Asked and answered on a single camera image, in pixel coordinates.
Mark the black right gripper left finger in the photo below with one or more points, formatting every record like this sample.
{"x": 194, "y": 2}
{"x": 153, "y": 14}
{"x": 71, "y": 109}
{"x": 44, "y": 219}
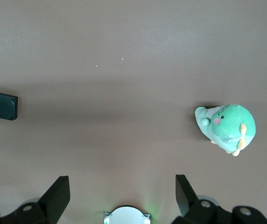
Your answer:
{"x": 55, "y": 198}

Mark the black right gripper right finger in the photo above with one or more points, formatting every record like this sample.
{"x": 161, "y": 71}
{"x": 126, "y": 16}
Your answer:
{"x": 186, "y": 198}

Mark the brown table cover mat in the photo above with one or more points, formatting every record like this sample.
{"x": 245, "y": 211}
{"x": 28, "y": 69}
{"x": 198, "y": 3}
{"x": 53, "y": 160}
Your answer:
{"x": 124, "y": 140}

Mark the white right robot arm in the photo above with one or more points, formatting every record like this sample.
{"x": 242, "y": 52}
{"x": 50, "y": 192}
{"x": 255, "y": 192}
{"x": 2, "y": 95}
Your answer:
{"x": 126, "y": 217}

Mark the black square phone stand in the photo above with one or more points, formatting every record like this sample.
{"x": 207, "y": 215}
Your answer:
{"x": 4, "y": 106}

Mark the green dinosaur plush toy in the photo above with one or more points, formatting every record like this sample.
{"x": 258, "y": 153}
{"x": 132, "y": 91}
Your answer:
{"x": 231, "y": 126}

